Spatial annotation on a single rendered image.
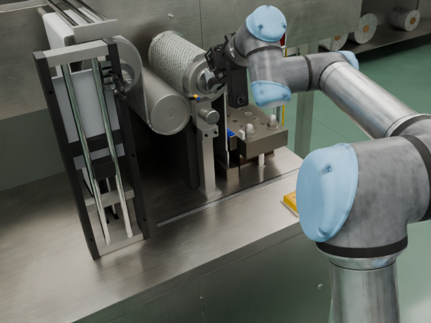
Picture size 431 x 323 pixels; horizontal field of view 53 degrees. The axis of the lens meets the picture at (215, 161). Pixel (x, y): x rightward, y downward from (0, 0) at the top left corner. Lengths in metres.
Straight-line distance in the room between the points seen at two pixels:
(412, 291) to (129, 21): 1.78
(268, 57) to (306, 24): 0.93
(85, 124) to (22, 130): 0.48
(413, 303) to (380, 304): 1.73
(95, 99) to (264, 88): 0.38
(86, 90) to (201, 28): 0.66
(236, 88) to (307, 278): 0.73
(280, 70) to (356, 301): 0.47
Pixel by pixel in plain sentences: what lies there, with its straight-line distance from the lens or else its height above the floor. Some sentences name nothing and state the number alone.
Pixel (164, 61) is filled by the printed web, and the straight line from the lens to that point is 1.32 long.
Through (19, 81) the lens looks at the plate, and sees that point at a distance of 1.41.
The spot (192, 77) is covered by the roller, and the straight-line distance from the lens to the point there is 1.18.
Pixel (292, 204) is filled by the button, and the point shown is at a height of 0.92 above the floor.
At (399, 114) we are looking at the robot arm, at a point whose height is 1.40.
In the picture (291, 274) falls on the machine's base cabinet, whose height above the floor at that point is 0.65.
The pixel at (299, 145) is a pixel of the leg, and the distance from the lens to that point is 2.31.
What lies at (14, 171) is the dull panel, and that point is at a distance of 1.53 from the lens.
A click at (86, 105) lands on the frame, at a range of 1.00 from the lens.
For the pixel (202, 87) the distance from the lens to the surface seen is 1.20.
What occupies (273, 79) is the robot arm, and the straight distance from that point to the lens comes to 0.87.
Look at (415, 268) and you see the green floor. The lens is 2.50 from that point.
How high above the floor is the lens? 1.71
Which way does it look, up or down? 33 degrees down
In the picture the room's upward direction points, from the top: 3 degrees counter-clockwise
